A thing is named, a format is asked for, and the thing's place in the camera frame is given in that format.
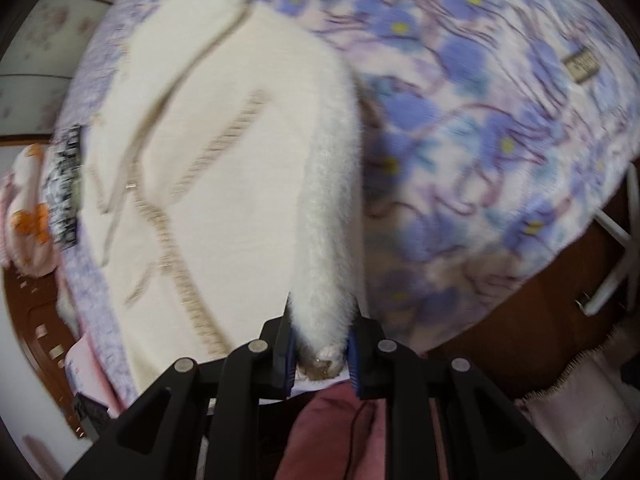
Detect white fleece cardigan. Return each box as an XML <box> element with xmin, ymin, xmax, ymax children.
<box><xmin>60</xmin><ymin>0</ymin><xmax>362</xmax><ymax>403</ymax></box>

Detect pink sleeve forearm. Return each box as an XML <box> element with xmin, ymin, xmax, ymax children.
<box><xmin>276</xmin><ymin>382</ymin><xmax>386</xmax><ymax>480</ymax></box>

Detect black white patterned folded clothes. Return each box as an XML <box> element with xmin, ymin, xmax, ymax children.
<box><xmin>41</xmin><ymin>124</ymin><xmax>84</xmax><ymax>250</ymax></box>

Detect white metal rack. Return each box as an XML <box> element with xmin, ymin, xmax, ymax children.
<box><xmin>576</xmin><ymin>162</ymin><xmax>639</xmax><ymax>316</ymax></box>

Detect pink cartoon pillow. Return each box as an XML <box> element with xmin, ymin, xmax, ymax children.
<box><xmin>1</xmin><ymin>144</ymin><xmax>56</xmax><ymax>278</ymax></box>

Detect blue cat print blanket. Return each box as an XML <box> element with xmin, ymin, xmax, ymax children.
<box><xmin>49</xmin><ymin>0</ymin><xmax>640</xmax><ymax>406</ymax></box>

